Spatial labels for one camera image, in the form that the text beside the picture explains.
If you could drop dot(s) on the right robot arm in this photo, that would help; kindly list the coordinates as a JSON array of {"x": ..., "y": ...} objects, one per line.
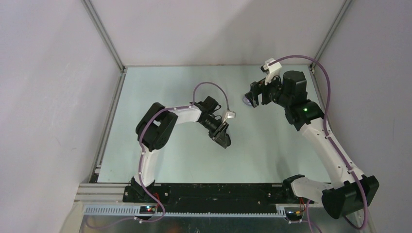
[{"x": 349, "y": 190}]

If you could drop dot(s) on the right controller board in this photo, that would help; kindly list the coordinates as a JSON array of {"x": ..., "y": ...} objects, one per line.
[{"x": 294, "y": 216}]

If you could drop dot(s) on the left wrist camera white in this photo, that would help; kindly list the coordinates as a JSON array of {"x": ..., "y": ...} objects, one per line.
[{"x": 228, "y": 114}]

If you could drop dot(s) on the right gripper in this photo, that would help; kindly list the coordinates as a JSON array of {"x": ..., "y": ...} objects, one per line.
[{"x": 260, "y": 87}]

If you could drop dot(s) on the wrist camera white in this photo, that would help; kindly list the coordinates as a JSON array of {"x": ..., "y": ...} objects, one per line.
[
  {"x": 228, "y": 114},
  {"x": 272, "y": 69}
]

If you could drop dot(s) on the left controller board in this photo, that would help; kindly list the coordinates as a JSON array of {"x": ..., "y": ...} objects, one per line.
[{"x": 147, "y": 210}]

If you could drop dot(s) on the grey slotted cable duct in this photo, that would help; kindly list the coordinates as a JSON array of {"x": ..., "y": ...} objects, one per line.
[{"x": 133, "y": 210}]

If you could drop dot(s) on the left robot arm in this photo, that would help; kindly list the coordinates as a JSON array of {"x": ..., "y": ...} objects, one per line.
[{"x": 157, "y": 125}]

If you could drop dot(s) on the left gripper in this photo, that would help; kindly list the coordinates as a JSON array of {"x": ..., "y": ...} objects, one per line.
[{"x": 218, "y": 134}]

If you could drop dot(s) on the lavender earbud charging case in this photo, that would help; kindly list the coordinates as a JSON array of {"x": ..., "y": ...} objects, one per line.
[{"x": 246, "y": 101}]

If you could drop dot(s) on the controller board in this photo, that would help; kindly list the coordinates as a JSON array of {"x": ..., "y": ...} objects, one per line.
[
  {"x": 294, "y": 216},
  {"x": 147, "y": 210}
]

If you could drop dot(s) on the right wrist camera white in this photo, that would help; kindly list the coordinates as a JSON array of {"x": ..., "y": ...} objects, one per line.
[{"x": 272, "y": 69}]

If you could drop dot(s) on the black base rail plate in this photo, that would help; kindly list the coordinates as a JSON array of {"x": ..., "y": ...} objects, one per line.
[{"x": 212, "y": 197}]

